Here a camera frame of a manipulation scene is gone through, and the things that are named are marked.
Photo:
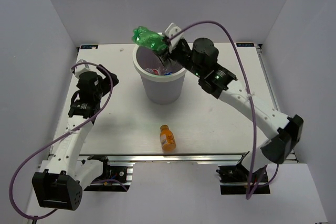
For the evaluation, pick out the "orange bottle with barcode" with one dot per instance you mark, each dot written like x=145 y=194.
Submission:
x=167 y=139

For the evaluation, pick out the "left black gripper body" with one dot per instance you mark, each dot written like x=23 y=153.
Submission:
x=98 y=93

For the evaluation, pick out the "aluminium front rail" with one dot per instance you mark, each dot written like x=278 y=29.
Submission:
x=199 y=158

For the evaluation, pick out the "red label clear bottle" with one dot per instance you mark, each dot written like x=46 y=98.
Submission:
x=157 y=72

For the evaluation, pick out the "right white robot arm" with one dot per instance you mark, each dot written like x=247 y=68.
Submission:
x=282 y=131

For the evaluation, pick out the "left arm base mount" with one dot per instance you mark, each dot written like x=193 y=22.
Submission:
x=116 y=176

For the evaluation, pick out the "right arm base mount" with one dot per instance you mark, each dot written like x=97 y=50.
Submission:
x=234 y=180

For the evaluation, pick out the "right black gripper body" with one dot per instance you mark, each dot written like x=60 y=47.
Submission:
x=182 y=54

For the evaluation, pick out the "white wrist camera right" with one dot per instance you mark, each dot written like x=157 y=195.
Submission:
x=170 y=32

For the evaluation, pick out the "blue label sticker left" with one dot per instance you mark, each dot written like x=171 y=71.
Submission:
x=85 y=47

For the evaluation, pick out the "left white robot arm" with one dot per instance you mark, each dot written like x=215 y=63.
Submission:
x=61 y=184

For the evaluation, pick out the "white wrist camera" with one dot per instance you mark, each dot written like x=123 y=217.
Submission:
x=170 y=32
x=81 y=68

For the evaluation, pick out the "white plastic bin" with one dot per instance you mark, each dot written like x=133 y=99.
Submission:
x=163 y=89

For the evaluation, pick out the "green plastic bottle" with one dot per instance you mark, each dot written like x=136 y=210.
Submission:
x=144 y=37

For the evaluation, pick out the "blue label sticker right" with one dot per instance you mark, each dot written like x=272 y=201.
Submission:
x=245 y=44

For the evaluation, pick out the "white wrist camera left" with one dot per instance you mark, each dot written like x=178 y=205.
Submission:
x=81 y=68

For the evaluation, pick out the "blue label sticker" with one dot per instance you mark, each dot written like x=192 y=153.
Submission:
x=245 y=44
x=85 y=47

